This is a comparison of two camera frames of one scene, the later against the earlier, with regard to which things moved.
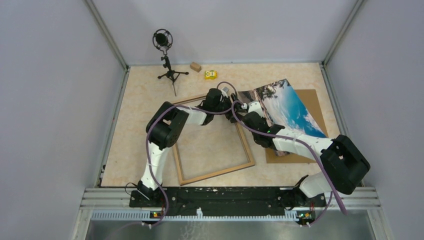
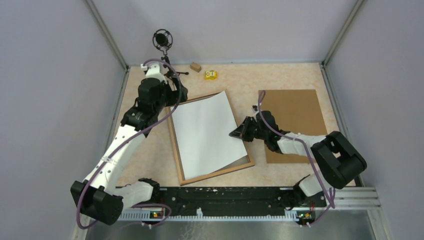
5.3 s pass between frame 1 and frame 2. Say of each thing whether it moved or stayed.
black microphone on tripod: stayed
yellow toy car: stayed
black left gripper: moved
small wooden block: stayed
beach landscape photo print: moved
